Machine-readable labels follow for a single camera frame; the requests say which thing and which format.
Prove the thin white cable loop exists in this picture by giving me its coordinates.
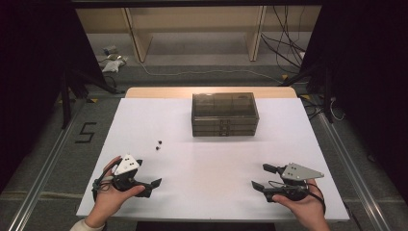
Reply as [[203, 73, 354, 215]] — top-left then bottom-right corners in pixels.
[[329, 96, 346, 122]]

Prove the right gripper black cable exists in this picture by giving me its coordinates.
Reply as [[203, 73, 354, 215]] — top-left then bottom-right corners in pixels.
[[307, 182, 327, 216]]

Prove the black tripod stand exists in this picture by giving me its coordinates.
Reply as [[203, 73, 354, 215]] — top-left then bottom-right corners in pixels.
[[60, 67, 125, 130], [281, 61, 335, 125]]

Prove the light wooden desk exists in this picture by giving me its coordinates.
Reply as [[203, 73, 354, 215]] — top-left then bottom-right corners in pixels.
[[76, 6, 322, 64]]

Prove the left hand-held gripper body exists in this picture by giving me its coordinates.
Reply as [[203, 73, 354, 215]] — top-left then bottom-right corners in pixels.
[[112, 154, 141, 193]]

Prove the person's left hand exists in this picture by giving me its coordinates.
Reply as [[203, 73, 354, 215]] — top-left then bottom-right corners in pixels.
[[85, 156, 146, 229]]

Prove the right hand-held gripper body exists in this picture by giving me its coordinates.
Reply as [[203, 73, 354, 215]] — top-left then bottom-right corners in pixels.
[[263, 162, 325, 203]]

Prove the white table mat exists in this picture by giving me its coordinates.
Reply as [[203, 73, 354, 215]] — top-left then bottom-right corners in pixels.
[[76, 97, 350, 222]]

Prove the aluminium floor rail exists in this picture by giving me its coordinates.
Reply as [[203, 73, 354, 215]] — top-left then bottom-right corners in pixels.
[[7, 112, 85, 231], [317, 112, 392, 231]]

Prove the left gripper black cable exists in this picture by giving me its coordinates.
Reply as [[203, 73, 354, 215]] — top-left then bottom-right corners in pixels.
[[91, 167, 117, 202]]

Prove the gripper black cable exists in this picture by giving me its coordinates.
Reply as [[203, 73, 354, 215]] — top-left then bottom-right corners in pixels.
[[91, 167, 117, 202], [307, 182, 327, 216]]

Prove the black curtain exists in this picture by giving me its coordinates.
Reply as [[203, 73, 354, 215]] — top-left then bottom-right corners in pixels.
[[0, 0, 105, 193], [301, 0, 408, 206]]

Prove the white bag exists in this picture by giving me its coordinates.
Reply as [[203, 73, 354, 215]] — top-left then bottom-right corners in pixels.
[[101, 57, 129, 73]]

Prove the smoky transparent drawer box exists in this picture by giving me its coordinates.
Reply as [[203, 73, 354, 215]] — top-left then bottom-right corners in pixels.
[[191, 91, 260, 138]]

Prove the bundle of black cables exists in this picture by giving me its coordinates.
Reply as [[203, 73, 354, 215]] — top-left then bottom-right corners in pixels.
[[260, 5, 308, 75]]

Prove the black overhead bar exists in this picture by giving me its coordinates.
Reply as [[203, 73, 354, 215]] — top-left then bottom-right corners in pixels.
[[70, 0, 323, 9]]

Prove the person's right hand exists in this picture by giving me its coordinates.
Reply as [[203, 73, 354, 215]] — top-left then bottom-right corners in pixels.
[[271, 178, 329, 227]]

